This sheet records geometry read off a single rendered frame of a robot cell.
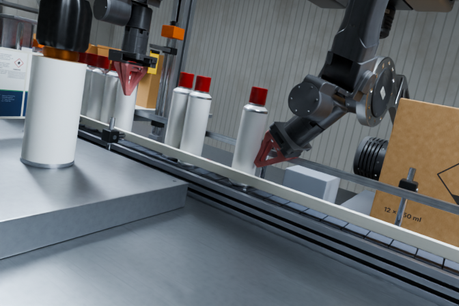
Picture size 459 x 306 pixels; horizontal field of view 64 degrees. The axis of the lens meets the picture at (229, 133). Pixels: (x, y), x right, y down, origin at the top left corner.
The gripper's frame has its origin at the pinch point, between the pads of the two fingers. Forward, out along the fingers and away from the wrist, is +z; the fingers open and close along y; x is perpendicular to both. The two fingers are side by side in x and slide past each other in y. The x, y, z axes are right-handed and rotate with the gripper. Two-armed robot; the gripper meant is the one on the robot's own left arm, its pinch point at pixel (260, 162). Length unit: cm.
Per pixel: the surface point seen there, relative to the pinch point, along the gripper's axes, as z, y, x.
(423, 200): -20.0, -3.1, 22.0
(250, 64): 80, -285, -161
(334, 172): -10.3, -3.2, 9.8
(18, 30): 34, 12, -68
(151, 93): 97, -120, -115
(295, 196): -4.0, 4.0, 9.9
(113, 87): 23.4, 0.8, -40.2
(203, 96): 2.0, 1.5, -19.0
